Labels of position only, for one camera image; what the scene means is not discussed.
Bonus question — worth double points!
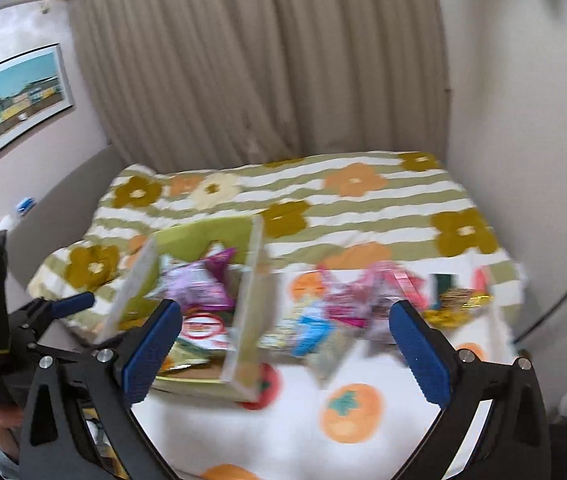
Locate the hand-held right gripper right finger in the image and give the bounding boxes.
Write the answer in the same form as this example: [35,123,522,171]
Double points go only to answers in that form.
[388,300,551,480]

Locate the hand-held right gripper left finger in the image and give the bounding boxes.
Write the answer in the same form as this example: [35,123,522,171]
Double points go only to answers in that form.
[17,299,184,480]

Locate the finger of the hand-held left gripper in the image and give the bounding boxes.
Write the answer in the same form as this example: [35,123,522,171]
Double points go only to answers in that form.
[26,340,100,368]
[10,291,96,342]

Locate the pale yellow snack packet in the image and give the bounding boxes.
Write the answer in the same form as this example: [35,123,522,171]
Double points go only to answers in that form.
[158,344,224,376]

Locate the red white snack packet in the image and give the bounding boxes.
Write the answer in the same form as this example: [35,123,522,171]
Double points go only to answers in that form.
[180,310,231,347]

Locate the purple snack packet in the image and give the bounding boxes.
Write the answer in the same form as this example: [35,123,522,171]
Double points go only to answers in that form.
[160,247,236,308]

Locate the yellow-green cardboard box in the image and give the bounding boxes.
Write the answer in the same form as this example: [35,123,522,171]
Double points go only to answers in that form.
[98,215,276,403]

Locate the dark yellow snack packet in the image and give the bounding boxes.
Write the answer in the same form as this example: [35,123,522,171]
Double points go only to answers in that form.
[426,287,494,330]

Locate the pink snack packet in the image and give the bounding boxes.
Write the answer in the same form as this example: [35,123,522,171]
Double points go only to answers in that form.
[322,266,380,330]
[378,260,427,313]

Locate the dark green card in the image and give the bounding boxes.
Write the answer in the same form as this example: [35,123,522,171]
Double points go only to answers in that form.
[433,274,457,297]

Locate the grey-blue snack packet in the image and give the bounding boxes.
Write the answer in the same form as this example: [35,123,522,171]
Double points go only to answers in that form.
[313,335,360,390]

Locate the grey headboard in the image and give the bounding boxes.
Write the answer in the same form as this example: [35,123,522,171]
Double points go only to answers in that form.
[0,145,129,321]

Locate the light blue snack packet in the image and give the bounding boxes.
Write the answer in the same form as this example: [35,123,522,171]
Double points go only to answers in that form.
[292,304,335,357]

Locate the black floor lamp pole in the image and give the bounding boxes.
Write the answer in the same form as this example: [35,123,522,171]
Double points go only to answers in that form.
[513,242,567,346]

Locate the white fruit print cloth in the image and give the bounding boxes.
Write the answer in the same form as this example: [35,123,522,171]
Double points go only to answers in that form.
[128,260,519,480]

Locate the floral striped blanket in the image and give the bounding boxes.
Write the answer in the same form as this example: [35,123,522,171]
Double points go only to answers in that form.
[26,151,527,341]

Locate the beige curtain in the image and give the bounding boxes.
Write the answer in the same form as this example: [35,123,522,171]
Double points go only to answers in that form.
[66,0,451,176]

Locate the framed wall poster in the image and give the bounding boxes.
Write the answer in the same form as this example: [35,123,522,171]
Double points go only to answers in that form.
[0,42,75,165]

